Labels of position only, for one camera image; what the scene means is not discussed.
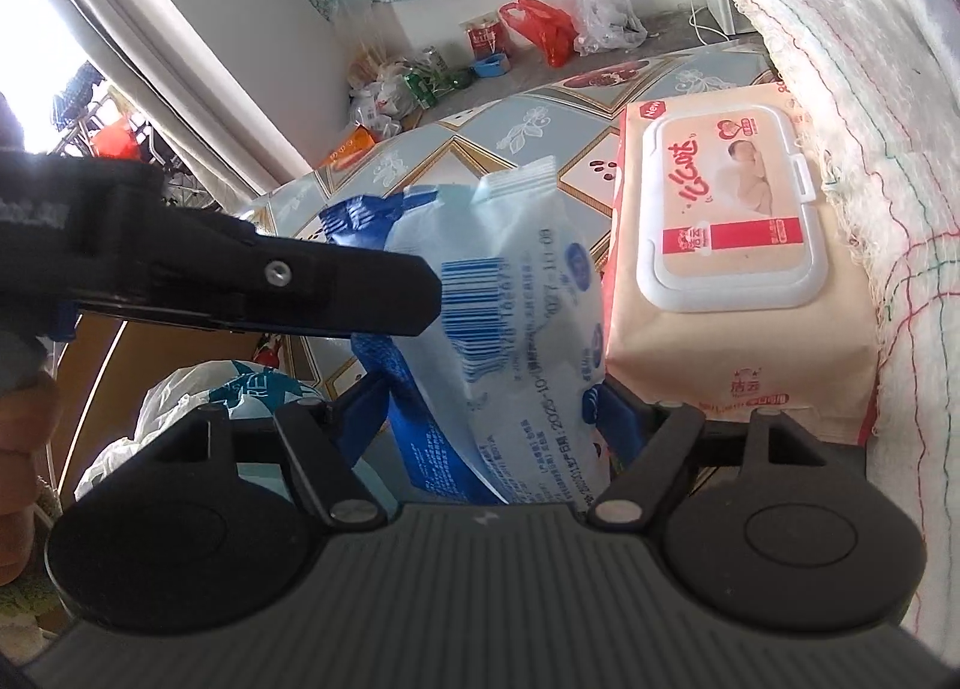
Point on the red white packet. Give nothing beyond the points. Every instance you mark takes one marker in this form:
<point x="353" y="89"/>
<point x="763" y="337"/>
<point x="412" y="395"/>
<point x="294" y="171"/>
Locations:
<point x="484" y="36"/>

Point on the blue white soft packet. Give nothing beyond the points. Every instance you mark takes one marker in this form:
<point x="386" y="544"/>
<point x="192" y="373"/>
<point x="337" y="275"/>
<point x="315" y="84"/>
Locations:
<point x="510" y="299"/>

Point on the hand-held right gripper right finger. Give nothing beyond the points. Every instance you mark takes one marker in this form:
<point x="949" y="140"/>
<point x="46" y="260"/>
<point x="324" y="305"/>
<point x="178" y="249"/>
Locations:
<point x="615" y="423"/>

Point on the clear plastic bag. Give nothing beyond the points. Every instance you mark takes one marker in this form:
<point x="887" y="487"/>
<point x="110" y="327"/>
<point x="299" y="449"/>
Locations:
<point x="611" y="17"/>

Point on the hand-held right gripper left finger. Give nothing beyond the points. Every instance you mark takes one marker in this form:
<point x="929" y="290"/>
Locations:
<point x="354" y="413"/>

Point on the brown cardboard box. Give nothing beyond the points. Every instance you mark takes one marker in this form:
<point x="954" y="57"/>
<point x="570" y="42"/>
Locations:
<point x="94" y="366"/>

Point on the person's left hand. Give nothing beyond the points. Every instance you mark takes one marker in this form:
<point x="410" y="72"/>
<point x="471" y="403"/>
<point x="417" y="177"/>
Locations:
<point x="22" y="456"/>

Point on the red plastic bag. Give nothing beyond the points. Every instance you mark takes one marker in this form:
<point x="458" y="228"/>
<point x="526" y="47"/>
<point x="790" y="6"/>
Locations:
<point x="544" y="29"/>

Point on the peach wet wipes pack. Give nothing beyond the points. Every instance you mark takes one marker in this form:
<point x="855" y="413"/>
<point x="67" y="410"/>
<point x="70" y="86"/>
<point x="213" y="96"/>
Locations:
<point x="735" y="239"/>

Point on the white printed plastic bag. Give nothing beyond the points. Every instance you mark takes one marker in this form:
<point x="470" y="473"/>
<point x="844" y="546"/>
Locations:
<point x="172" y="389"/>

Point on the white stitched quilt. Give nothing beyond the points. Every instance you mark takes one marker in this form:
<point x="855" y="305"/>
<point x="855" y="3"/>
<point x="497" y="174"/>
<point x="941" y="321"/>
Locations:
<point x="885" y="134"/>

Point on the green bottle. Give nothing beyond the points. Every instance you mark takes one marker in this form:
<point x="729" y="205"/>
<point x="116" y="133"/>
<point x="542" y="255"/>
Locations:
<point x="427" y="87"/>

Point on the white curtain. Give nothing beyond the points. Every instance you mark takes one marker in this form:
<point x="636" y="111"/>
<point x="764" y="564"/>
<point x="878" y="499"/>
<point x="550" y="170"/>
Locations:
<point x="150" y="21"/>

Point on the orange snack packet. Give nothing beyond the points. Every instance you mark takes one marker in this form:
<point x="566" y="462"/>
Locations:
<point x="352" y="147"/>

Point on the red plastic container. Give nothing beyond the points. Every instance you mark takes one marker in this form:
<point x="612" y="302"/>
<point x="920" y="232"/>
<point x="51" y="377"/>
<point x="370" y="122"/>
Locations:
<point x="114" y="137"/>

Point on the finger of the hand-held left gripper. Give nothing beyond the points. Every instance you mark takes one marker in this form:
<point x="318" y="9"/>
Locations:
<point x="337" y="291"/>

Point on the blue plastic bowl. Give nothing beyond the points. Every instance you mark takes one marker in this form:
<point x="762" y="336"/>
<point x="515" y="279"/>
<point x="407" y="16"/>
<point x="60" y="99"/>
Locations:
<point x="491" y="66"/>

